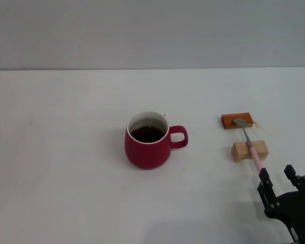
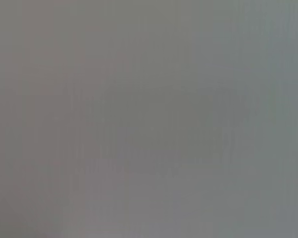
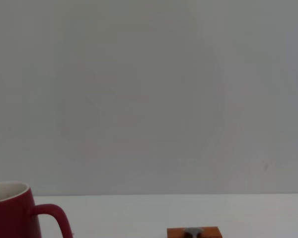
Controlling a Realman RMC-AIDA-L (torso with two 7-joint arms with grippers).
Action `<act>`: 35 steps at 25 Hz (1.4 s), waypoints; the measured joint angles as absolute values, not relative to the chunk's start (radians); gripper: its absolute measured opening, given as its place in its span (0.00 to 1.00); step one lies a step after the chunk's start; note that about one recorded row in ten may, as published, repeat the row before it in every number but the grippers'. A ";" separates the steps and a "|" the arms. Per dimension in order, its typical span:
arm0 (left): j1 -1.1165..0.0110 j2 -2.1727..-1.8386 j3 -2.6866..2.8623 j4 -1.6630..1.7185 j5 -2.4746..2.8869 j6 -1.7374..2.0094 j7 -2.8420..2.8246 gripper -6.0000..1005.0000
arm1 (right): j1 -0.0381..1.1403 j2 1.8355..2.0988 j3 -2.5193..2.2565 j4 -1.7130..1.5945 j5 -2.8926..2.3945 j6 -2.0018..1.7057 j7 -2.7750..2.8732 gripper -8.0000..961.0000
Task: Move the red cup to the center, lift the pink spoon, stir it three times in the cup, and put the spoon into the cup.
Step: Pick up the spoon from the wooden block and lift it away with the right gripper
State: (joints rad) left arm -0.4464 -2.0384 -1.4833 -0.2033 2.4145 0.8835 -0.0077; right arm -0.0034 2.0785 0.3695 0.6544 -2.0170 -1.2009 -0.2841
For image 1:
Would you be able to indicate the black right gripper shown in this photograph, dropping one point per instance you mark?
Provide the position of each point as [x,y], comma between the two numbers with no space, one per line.
[300,213]

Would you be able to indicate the red ceramic coffee cup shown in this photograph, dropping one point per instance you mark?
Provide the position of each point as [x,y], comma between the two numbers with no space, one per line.
[147,155]

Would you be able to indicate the light wooden arch block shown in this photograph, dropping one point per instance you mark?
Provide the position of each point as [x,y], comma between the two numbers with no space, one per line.
[240,151]

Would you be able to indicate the dark orange wooden block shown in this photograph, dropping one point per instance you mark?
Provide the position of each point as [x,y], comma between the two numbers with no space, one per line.
[227,120]

